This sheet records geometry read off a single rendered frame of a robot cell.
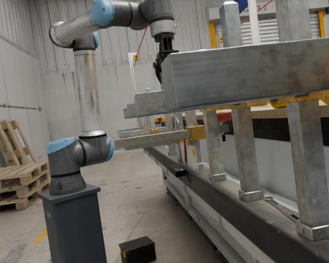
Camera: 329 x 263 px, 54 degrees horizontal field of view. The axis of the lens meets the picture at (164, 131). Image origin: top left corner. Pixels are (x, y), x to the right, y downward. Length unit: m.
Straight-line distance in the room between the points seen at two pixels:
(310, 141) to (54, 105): 8.81
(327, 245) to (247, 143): 0.30
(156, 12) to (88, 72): 0.68
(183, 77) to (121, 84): 8.81
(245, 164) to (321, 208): 0.25
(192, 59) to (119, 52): 8.98
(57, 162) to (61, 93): 7.52
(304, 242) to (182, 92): 0.44
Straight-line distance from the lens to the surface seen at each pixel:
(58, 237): 1.70
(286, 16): 0.56
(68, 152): 1.69
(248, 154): 0.78
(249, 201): 0.79
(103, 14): 1.20
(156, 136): 1.18
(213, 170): 1.02
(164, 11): 1.18
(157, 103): 0.42
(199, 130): 1.18
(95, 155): 1.75
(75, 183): 1.70
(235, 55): 0.18
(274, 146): 1.10
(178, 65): 0.17
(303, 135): 0.54
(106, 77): 9.03
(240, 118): 0.76
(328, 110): 0.83
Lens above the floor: 0.93
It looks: 3 degrees down
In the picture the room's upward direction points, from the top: 8 degrees counter-clockwise
